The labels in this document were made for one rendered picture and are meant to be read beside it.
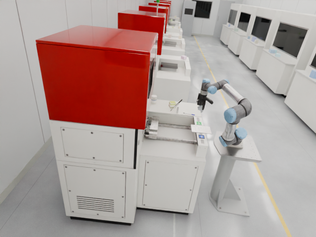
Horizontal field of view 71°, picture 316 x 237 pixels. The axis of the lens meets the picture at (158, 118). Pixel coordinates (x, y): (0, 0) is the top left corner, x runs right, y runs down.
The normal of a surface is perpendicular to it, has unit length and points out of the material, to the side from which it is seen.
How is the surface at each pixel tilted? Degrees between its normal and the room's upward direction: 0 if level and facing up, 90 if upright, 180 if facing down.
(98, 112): 90
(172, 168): 90
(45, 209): 0
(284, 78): 90
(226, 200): 0
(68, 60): 90
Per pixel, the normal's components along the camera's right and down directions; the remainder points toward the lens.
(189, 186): -0.07, 0.49
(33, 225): 0.09, -0.87
